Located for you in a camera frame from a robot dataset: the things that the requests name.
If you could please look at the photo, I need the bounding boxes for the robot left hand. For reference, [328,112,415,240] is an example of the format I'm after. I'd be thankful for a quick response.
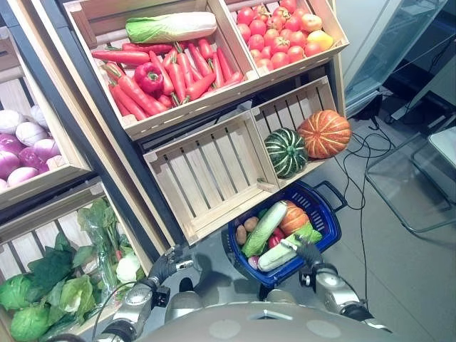
[147,244,195,286]

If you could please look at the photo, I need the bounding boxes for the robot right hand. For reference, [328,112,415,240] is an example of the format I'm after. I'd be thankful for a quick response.
[279,234,323,269]

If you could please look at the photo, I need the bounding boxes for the napa cabbage with frilly leaves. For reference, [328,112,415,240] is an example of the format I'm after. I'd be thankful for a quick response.
[256,224,323,273]

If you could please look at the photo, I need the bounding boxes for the blue plastic shopping basket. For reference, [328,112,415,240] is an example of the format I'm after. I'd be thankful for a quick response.
[221,180,348,289]

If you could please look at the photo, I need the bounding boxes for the small red bell pepper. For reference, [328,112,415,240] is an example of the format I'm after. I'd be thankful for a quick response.
[267,227,286,249]

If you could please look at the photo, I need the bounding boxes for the small orange pumpkin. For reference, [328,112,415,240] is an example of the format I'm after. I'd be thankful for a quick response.
[279,200,311,237]

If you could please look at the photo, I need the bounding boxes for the white cauliflower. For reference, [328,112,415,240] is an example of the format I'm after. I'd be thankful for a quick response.
[115,253,145,284]

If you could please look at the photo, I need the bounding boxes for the robot left leg silver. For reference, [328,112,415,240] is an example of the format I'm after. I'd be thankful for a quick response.
[165,277,204,322]

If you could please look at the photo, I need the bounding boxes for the robot leg silver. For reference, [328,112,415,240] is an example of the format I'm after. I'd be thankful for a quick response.
[165,277,204,322]
[265,288,299,306]

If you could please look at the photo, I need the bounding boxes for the long napa cabbage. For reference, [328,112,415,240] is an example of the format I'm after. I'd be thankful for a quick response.
[241,200,289,259]

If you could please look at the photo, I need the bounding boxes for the robot right leg silver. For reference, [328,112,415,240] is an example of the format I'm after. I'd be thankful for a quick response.
[265,288,299,306]

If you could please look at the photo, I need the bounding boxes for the bagged leafy greens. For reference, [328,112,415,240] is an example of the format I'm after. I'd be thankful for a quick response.
[77,197,125,286]

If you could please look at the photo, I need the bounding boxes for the robot torso grey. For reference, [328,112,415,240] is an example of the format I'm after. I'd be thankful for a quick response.
[140,301,405,342]

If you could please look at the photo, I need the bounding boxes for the light green loose cabbage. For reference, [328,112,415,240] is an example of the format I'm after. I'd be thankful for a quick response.
[58,274,96,323]

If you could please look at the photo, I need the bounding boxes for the dark green striped pumpkin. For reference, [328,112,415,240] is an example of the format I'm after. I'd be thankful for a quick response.
[264,128,309,180]

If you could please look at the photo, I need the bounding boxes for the empty wooden slatted crate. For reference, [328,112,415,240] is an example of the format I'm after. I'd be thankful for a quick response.
[142,110,281,247]

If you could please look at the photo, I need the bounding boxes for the dark green leafy vegetable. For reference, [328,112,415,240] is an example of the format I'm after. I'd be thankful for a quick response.
[27,233,95,291]

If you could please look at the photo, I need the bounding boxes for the large orange striped pumpkin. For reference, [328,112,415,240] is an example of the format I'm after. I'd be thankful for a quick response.
[297,109,353,160]

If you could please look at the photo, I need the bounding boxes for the wooden crate with onions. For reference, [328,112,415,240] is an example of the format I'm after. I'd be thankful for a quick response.
[0,26,93,211]

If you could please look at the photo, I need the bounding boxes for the wooden crate with greens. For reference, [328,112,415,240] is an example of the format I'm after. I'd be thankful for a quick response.
[0,181,155,342]

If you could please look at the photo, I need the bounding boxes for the green round cabbage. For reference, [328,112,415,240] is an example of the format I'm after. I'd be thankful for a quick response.
[0,273,36,311]
[9,305,51,342]

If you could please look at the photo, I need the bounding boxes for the wooden crate with pumpkins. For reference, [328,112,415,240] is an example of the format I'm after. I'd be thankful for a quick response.
[251,76,348,190]

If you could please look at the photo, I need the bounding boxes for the wooden crate with carrots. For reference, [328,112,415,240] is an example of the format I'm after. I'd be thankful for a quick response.
[63,0,260,141]

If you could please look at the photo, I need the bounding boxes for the purple onion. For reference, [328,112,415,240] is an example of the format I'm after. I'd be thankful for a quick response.
[0,133,26,157]
[32,138,61,162]
[6,166,39,188]
[18,147,50,175]
[0,151,21,180]

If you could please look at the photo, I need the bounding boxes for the large red bell pepper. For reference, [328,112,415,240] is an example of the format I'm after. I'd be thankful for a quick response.
[133,62,165,95]

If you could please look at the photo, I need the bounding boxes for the white onion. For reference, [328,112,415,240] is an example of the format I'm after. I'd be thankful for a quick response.
[0,109,25,135]
[15,121,49,147]
[30,105,49,130]

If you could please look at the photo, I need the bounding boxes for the yellow orange fruit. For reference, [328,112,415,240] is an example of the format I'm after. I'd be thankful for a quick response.
[306,30,334,51]

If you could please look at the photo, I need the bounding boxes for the dark red carrot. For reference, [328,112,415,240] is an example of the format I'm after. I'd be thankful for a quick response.
[122,42,175,55]

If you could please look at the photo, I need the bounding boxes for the glass display freezer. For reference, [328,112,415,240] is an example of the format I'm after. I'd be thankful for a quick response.
[343,0,456,118]

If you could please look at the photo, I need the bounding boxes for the wooden crate with tomatoes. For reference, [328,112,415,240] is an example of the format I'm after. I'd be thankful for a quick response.
[217,0,351,79]

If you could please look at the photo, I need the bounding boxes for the peach coloured apple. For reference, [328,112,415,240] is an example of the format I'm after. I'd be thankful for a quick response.
[301,13,323,33]

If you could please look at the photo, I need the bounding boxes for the large pale napa cabbage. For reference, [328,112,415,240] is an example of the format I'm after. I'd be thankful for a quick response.
[125,11,218,44]

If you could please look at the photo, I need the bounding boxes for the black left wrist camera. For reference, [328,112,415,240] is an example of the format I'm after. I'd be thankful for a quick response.
[152,286,171,309]

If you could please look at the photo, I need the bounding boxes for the black metal shelf frame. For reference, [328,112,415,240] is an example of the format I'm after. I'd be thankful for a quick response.
[0,0,343,264]

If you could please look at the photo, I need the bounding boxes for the black floor cable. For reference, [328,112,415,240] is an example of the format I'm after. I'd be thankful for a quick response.
[333,117,397,302]

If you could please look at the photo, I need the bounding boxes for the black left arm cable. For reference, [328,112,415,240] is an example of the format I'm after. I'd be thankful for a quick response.
[90,281,143,340]

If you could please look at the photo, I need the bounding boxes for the metal frame glass table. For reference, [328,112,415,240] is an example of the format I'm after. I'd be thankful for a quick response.
[365,126,456,234]

